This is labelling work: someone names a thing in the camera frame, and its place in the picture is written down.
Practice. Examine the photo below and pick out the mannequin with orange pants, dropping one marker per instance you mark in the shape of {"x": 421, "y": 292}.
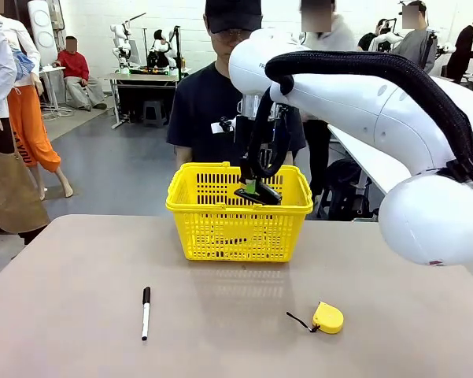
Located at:
{"x": 31, "y": 130}

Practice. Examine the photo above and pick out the gray background workbench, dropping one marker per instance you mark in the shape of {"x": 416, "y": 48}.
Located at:
{"x": 149, "y": 76}

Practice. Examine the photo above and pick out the person in light gray hoodie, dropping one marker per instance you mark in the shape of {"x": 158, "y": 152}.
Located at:
{"x": 338, "y": 35}

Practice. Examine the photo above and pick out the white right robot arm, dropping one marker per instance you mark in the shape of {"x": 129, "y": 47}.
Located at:
{"x": 417, "y": 118}

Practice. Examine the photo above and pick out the person in black shirt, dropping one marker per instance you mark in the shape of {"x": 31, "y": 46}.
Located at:
{"x": 368, "y": 41}

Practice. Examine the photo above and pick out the white background robot with pole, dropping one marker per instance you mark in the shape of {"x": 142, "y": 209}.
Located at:
{"x": 122, "y": 43}

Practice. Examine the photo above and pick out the mannequin with brown apron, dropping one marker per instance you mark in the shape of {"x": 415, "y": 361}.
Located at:
{"x": 4, "y": 189}

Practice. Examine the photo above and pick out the white tower air conditioner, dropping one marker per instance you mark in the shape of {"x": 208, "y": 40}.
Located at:
{"x": 43, "y": 35}

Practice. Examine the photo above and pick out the black baseball cap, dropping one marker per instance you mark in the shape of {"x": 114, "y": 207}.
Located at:
{"x": 232, "y": 13}

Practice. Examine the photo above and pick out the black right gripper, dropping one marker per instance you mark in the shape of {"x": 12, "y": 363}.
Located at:
{"x": 243, "y": 136}

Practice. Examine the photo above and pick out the person in black jacket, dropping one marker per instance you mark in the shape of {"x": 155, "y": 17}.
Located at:
{"x": 464, "y": 51}

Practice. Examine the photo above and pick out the black wrist camera white tag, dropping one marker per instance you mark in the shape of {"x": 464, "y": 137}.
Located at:
{"x": 225, "y": 125}

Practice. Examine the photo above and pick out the person in gray sweatshirt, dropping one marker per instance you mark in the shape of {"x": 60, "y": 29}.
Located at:
{"x": 413, "y": 47}

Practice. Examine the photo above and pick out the white marker black cap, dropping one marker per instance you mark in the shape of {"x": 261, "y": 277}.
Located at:
{"x": 146, "y": 315}

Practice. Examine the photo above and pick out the gray plastic stool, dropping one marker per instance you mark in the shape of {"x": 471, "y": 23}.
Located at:
{"x": 155, "y": 112}

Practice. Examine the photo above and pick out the yellow plastic shopping basket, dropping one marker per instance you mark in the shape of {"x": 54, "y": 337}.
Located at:
{"x": 240, "y": 228}

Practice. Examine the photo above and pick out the person in red hoodie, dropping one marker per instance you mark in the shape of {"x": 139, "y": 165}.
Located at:
{"x": 76, "y": 67}

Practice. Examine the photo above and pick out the black and white background robot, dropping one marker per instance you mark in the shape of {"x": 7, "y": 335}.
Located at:
{"x": 161, "y": 45}

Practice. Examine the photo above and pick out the large white table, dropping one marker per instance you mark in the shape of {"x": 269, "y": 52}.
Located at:
{"x": 362, "y": 153}

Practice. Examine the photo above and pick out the black stapler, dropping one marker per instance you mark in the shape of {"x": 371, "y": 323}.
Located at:
{"x": 265, "y": 195}

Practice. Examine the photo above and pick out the person in navy t-shirt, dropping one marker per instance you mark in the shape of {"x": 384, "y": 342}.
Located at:
{"x": 196, "y": 110}

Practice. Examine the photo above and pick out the black backpack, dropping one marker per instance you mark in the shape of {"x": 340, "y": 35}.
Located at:
{"x": 340, "y": 177}

